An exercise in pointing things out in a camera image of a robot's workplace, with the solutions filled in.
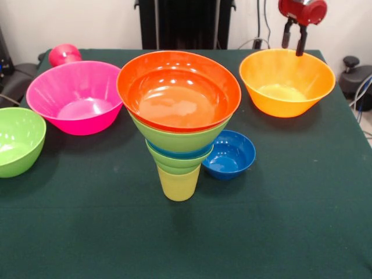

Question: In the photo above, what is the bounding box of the small green plastic bowl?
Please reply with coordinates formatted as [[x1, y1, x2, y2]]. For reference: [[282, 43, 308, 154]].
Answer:
[[145, 141, 214, 176]]

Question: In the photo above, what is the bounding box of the red plastic cup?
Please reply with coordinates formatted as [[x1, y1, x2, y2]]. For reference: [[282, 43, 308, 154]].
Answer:
[[48, 43, 83, 68]]

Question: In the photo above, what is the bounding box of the black computer tower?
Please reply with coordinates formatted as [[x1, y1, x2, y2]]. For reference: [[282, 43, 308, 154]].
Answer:
[[0, 26, 15, 77]]

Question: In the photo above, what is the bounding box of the large pink plastic bowl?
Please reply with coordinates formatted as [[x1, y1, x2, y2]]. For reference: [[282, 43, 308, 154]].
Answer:
[[26, 60, 124, 136]]

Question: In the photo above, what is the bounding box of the black wall cable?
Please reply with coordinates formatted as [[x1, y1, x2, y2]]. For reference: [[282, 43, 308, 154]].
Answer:
[[257, 0, 271, 41]]

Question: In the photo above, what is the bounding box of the light blue plastic bowl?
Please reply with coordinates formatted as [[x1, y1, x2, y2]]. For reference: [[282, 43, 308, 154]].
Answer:
[[146, 139, 214, 160]]

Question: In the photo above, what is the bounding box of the large orange plastic bowl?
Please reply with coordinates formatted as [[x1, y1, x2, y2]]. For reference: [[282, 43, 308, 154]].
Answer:
[[238, 48, 337, 119]]

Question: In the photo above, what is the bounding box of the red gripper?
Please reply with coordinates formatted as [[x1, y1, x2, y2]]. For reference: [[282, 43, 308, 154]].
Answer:
[[278, 0, 328, 57]]

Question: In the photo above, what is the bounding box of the grey cable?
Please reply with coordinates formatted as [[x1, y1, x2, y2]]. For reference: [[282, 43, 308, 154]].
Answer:
[[0, 93, 20, 106]]

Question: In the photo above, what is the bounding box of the dark blue plastic bowl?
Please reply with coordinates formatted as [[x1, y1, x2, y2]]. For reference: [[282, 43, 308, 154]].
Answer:
[[202, 130, 257, 180]]

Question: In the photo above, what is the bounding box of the light blue cable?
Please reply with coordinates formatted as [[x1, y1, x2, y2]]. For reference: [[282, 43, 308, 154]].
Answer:
[[348, 74, 372, 124]]

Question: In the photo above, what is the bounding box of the yellow plastic cup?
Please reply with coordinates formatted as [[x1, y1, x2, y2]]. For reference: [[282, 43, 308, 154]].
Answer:
[[156, 164, 202, 202]]

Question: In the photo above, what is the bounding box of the large green plastic bowl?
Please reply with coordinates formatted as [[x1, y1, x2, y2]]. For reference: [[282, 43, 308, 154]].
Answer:
[[127, 110, 233, 153], [0, 107, 47, 179]]

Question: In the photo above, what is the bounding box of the red-orange plastic bowl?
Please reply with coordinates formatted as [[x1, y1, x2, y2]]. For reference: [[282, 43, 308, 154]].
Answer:
[[116, 50, 242, 133]]

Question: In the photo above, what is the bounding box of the dark green tablecloth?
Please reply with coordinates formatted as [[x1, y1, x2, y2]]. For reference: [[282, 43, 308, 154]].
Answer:
[[0, 48, 372, 279]]

